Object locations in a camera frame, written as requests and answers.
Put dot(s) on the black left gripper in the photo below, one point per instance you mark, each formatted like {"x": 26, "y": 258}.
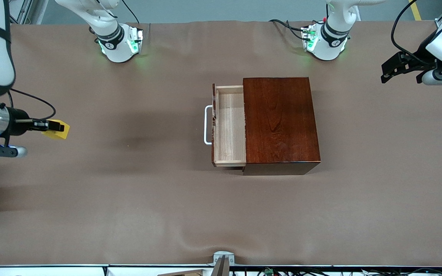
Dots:
{"x": 421, "y": 51}

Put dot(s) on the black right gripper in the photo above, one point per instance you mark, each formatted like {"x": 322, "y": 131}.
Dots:
{"x": 17, "y": 116}

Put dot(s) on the yellow block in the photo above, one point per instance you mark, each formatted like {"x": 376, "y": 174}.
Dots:
{"x": 61, "y": 135}

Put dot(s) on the light wood drawer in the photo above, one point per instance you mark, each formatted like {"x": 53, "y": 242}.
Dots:
{"x": 230, "y": 130}

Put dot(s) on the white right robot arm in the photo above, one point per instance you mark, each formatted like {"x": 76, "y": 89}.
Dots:
{"x": 109, "y": 42}

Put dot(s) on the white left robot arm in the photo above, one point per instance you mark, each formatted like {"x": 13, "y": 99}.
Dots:
{"x": 332, "y": 42}

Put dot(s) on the green lit base connector box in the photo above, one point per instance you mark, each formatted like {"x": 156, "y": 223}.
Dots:
{"x": 310, "y": 38}
{"x": 136, "y": 40}

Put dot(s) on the brown table cover cloth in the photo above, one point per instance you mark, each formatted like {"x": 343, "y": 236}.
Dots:
{"x": 129, "y": 214}

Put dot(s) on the dark brown wooden cabinet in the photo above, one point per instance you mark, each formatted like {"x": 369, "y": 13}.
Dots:
{"x": 286, "y": 134}

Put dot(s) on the tan board piece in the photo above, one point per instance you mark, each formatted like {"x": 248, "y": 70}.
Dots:
{"x": 190, "y": 273}

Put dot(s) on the green terminal connector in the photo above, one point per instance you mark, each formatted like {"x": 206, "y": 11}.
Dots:
{"x": 269, "y": 271}

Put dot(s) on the aluminium frame structure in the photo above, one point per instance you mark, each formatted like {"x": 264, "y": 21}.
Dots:
{"x": 24, "y": 9}

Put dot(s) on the grey metal bracket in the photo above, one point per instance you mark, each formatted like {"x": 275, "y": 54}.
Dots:
{"x": 223, "y": 256}

